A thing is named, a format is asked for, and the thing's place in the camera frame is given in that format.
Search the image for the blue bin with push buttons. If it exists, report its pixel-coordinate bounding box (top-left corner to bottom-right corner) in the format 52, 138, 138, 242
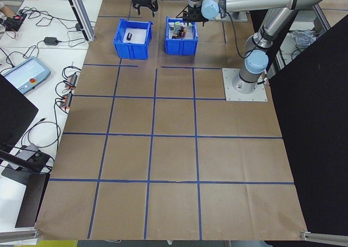
165, 16, 200, 56

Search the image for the grey small box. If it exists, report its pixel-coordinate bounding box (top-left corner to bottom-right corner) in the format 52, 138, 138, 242
19, 143, 41, 160

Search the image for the person hand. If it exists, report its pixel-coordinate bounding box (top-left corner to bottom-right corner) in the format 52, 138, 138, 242
0, 1, 17, 18

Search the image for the white desk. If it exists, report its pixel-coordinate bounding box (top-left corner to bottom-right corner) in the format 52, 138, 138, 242
0, 47, 90, 233
0, 0, 107, 51

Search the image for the black power adapter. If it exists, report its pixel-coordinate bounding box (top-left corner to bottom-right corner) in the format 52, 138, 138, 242
43, 36, 59, 47

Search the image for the crumpled clear plastic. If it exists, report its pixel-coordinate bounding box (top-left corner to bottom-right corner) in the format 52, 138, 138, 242
288, 29, 321, 53

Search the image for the black monitor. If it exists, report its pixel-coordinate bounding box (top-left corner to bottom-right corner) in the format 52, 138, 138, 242
0, 74, 39, 150

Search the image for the black flat panel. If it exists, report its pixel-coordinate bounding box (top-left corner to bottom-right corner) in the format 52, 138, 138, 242
15, 172, 51, 229

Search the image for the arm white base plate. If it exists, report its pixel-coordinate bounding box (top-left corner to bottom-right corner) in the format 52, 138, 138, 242
214, 11, 248, 22
222, 67, 269, 103

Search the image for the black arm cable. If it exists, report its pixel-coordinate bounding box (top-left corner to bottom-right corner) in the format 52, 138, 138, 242
228, 11, 247, 59

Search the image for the aluminium extrusion post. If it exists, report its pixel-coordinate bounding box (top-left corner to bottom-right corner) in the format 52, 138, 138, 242
61, 0, 96, 43

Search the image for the black desk cable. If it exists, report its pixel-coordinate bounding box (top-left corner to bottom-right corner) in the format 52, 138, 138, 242
20, 118, 62, 166
36, 26, 90, 48
18, 7, 80, 30

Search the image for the black orange cable adapter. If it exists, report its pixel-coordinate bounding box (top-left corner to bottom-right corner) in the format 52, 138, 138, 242
63, 72, 80, 90
55, 93, 73, 112

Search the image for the aluminium frame bar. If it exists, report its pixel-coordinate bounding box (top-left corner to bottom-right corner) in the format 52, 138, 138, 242
309, 3, 333, 34

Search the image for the black frame cover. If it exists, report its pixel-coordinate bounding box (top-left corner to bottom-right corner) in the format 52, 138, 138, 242
248, 9, 348, 238

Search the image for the aluminium profile rail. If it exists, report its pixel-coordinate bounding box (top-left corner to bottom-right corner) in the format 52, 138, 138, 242
300, 230, 348, 243
0, 229, 41, 244

